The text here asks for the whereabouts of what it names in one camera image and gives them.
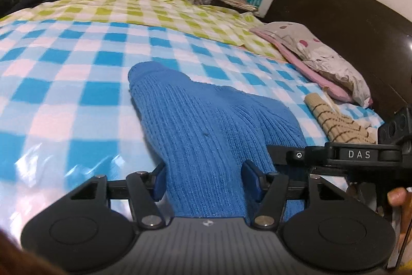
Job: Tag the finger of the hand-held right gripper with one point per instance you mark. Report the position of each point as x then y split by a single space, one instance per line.
297 155

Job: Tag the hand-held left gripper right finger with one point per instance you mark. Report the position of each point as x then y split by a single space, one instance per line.
251 179

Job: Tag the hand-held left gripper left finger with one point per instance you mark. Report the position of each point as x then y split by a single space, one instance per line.
159 180

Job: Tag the blue ribbed knit sweater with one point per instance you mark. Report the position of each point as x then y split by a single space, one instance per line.
199 133

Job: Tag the person's right hand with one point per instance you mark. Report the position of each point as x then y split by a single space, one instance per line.
397 196

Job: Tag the beige striped knit garment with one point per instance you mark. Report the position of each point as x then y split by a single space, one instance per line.
334 123

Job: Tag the spotted white pillow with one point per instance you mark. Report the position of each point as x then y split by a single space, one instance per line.
322 59

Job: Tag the dark wooden headboard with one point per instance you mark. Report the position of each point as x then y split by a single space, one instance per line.
354 20

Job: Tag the stack of papers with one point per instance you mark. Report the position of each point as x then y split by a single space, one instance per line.
238 1

